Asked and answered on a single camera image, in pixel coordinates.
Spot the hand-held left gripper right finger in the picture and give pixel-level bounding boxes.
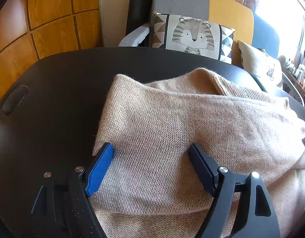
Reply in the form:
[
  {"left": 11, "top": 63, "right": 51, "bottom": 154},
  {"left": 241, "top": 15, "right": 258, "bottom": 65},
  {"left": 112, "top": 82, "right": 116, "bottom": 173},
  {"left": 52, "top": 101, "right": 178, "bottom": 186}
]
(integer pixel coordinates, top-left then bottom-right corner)
[{"left": 188, "top": 143, "right": 280, "bottom": 238}]

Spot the beige knit sweater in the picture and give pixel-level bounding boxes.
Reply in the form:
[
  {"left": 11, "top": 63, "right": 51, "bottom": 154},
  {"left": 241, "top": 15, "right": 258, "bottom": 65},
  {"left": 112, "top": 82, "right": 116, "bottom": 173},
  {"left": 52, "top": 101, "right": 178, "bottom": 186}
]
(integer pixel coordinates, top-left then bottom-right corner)
[{"left": 92, "top": 67, "right": 305, "bottom": 238}]

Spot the black rolled mat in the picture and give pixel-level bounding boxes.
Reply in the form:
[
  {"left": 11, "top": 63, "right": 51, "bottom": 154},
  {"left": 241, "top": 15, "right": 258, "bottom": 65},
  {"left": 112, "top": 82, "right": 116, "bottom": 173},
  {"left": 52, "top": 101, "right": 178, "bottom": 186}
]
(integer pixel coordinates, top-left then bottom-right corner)
[{"left": 125, "top": 0, "right": 154, "bottom": 36}]

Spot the wooden wardrobe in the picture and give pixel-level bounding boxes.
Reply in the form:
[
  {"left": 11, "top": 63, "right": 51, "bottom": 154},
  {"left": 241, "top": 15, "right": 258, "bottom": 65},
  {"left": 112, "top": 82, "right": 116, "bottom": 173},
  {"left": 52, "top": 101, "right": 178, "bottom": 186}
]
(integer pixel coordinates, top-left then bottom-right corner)
[{"left": 0, "top": 0, "right": 102, "bottom": 107}]

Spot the grey yellow blue sofa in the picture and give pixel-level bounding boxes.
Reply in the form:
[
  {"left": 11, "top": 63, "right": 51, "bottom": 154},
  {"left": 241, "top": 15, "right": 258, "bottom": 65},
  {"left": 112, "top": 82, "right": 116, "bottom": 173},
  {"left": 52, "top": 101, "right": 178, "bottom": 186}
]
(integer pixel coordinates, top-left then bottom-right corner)
[{"left": 118, "top": 0, "right": 304, "bottom": 105}]

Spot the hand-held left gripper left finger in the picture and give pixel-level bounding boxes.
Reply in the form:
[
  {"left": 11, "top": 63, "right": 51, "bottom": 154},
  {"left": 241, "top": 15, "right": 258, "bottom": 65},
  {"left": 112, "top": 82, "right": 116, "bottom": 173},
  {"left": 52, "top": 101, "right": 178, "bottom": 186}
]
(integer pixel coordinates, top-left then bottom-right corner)
[{"left": 31, "top": 142, "right": 115, "bottom": 238}]

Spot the tiger print cushion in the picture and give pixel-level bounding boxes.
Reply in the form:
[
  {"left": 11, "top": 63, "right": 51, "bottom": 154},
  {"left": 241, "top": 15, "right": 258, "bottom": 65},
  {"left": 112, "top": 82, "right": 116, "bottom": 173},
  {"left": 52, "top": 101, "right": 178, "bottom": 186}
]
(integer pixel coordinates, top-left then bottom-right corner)
[{"left": 151, "top": 12, "right": 236, "bottom": 64}]

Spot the cluster of small desk bottles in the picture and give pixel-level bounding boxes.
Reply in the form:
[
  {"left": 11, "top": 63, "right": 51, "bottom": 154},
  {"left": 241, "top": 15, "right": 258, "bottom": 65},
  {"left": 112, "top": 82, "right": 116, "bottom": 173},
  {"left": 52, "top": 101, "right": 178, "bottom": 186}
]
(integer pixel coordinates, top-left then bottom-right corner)
[{"left": 284, "top": 57, "right": 305, "bottom": 92}]

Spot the cluttered wooden desk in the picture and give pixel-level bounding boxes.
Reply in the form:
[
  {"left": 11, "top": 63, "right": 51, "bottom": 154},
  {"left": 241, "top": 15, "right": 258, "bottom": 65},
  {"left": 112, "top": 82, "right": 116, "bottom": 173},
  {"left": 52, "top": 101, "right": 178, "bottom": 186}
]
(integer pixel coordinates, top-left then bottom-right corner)
[{"left": 281, "top": 55, "right": 305, "bottom": 109}]

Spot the cream deer print cushion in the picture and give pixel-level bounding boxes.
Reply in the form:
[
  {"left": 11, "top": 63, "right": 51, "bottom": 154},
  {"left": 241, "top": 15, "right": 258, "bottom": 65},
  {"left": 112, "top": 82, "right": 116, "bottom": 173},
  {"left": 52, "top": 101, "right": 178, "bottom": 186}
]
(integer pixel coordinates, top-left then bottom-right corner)
[{"left": 238, "top": 40, "right": 283, "bottom": 87}]

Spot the bright window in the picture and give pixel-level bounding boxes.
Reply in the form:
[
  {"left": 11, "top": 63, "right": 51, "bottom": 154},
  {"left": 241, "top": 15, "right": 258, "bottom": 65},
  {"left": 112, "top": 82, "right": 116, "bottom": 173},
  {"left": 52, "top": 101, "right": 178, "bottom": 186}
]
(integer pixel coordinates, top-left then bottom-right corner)
[{"left": 254, "top": 0, "right": 305, "bottom": 62}]

